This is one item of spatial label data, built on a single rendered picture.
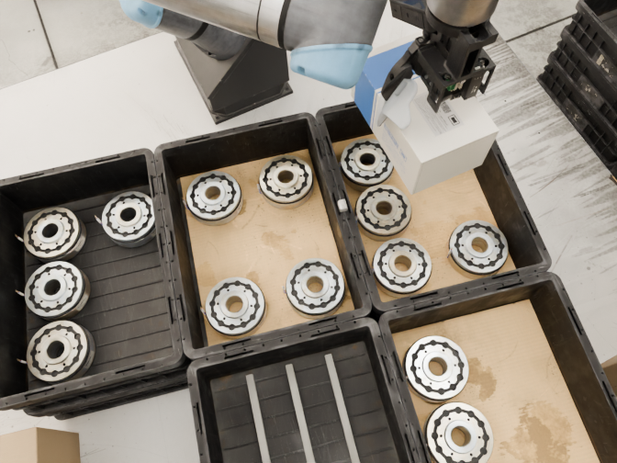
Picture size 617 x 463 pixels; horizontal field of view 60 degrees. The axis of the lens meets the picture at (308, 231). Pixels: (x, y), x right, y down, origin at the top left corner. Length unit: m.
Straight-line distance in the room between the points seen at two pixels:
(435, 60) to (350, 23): 0.16
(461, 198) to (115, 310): 0.67
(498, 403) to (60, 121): 1.13
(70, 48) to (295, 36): 2.12
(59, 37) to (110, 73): 1.23
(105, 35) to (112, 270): 1.70
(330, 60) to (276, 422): 0.59
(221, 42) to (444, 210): 0.55
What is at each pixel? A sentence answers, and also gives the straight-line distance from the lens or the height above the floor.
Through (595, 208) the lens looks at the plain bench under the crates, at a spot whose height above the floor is 0.70.
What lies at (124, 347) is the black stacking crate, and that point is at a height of 0.83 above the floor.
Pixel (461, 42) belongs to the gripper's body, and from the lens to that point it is 0.63.
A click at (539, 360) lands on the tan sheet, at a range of 0.99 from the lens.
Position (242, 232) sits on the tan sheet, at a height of 0.83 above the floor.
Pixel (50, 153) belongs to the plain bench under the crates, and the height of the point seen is 0.70.
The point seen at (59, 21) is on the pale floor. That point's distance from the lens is 2.76.
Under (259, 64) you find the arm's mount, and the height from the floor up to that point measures 0.83.
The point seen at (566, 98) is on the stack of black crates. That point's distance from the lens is 1.97.
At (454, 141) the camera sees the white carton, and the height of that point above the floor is 1.13.
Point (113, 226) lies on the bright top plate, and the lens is 1.04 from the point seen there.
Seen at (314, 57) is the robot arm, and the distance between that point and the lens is 0.55.
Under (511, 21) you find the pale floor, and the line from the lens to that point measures 2.59.
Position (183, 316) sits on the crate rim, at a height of 0.92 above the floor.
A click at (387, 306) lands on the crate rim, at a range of 0.85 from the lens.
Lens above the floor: 1.74
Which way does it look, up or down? 66 degrees down
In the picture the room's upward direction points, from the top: 4 degrees counter-clockwise
